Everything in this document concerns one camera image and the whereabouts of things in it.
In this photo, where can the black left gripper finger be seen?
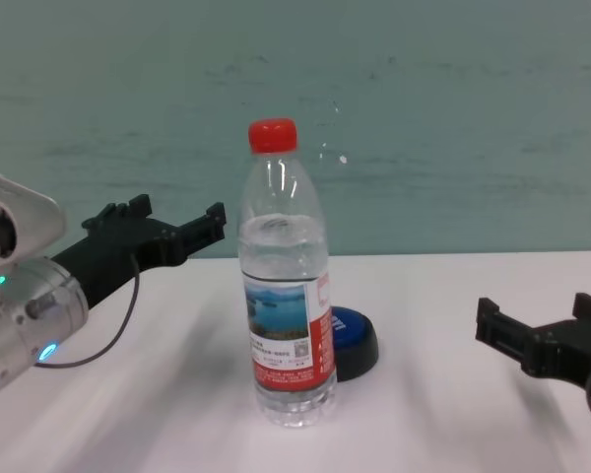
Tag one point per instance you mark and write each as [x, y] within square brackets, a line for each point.
[123, 213]
[202, 234]

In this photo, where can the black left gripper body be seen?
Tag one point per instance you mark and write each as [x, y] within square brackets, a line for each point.
[118, 251]

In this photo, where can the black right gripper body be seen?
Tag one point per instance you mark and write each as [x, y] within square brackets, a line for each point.
[566, 350]

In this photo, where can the blue button with black base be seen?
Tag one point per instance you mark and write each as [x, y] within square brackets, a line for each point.
[354, 340]

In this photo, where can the clear red-capped water bottle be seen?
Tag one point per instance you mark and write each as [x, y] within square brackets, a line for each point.
[283, 246]

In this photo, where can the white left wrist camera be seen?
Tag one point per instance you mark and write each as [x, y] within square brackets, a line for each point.
[29, 212]

